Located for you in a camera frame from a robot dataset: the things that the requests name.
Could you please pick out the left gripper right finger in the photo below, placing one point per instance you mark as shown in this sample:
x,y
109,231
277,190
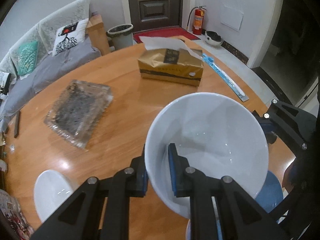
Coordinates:
x,y
219,207

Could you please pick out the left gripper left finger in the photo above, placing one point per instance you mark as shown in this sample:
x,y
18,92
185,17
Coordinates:
x,y
99,208

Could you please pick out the white bowl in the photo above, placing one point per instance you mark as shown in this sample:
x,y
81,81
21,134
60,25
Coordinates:
x,y
217,135
51,189

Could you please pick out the blue plate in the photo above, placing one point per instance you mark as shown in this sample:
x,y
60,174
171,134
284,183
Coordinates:
x,y
271,193

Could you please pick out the glass ashtray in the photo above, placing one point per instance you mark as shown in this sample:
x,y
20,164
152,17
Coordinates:
x,y
77,110

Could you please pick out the blue packaged toothbrush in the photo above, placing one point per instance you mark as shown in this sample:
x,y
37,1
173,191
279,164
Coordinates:
x,y
226,78

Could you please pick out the grey sofa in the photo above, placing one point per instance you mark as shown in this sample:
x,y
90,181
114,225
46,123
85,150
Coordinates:
x,y
16,90

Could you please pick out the gold tissue box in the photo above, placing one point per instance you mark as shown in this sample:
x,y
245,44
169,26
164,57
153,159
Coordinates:
x,y
170,59

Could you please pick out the teal cushion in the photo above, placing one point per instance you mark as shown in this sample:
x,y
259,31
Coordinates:
x,y
27,57

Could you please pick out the grey trash bin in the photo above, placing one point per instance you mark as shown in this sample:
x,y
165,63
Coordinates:
x,y
121,36

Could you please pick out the white tree cushion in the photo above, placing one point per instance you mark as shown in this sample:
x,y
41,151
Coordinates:
x,y
69,36

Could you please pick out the red doormat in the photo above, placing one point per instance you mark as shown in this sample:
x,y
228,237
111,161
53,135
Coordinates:
x,y
164,32

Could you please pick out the red fire extinguisher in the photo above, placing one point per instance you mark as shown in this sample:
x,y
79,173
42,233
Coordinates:
x,y
198,13

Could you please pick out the dark brown door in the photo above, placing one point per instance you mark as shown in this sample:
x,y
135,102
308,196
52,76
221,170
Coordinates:
x,y
155,14

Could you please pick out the white wall panel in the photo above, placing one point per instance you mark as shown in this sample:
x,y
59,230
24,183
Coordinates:
x,y
231,17

